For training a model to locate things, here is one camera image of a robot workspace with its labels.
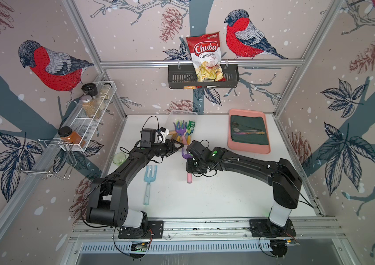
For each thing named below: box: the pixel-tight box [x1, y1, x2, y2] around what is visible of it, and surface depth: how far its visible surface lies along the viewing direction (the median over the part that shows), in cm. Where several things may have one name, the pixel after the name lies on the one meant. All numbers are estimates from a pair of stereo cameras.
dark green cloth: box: [230, 115, 269, 145], surface depth 113 cm
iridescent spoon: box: [232, 130, 266, 135], surface depth 113 cm
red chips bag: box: [185, 31, 227, 83], surface depth 85 cm
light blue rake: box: [143, 165, 158, 206], surface depth 91 cm
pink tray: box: [227, 108, 271, 155], surface depth 108 cm
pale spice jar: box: [99, 82, 113, 100], surface depth 87 cm
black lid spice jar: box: [81, 82, 98, 100], surface depth 76 cm
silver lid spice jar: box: [80, 94, 101, 120], surface depth 74 cm
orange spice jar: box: [57, 125, 87, 148], surface depth 62 cm
